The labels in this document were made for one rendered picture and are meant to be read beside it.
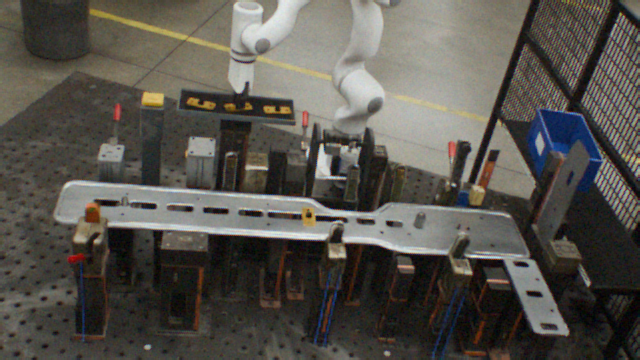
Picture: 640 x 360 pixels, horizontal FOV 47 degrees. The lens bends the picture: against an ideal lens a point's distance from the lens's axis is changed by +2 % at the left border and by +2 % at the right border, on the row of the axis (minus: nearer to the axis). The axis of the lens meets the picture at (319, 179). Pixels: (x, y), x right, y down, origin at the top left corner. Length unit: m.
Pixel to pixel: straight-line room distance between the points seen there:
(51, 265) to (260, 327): 0.67
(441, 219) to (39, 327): 1.21
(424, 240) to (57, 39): 3.28
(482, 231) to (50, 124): 1.71
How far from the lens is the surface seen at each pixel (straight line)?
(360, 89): 2.45
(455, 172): 2.31
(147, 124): 2.33
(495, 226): 2.32
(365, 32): 2.38
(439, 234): 2.21
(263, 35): 2.08
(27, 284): 2.35
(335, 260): 1.97
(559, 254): 2.22
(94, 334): 2.17
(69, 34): 4.92
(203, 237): 1.99
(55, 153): 2.87
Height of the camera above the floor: 2.33
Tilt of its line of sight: 35 degrees down
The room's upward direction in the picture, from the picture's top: 11 degrees clockwise
